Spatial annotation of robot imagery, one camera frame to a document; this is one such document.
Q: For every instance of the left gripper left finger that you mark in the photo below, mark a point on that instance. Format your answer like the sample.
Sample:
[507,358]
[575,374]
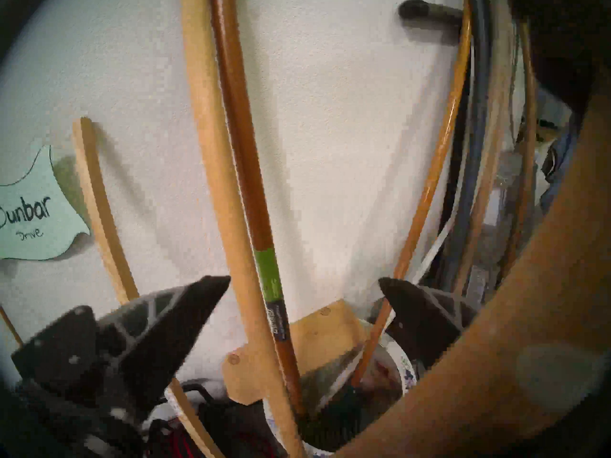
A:
[152,333]

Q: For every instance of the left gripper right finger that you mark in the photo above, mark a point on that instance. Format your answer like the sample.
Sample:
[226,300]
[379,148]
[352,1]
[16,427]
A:
[420,318]

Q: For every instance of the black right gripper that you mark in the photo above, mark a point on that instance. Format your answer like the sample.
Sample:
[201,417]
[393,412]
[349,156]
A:
[558,42]

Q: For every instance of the paint-flecked pole with threaded tip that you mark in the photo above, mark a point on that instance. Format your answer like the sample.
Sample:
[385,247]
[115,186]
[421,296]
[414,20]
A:
[525,318]

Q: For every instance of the thick light wooden dowel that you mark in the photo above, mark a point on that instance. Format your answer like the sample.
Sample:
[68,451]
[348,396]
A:
[215,151]

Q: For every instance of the blue white floral ceramic pot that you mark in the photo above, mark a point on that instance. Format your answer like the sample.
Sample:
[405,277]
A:
[405,361]

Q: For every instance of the light wooden board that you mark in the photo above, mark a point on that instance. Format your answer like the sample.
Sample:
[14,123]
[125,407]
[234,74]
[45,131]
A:
[324,338]

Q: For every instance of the blue cloth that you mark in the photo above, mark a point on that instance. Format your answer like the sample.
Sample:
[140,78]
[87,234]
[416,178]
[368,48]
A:
[558,166]

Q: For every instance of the flat thin wooden strip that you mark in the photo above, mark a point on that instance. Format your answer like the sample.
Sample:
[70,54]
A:
[98,199]

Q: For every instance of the green Dunbar sign on stick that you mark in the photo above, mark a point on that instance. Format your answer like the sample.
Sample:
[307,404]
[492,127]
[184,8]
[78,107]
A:
[38,213]

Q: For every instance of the black wall hook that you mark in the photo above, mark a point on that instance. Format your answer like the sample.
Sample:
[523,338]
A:
[429,13]

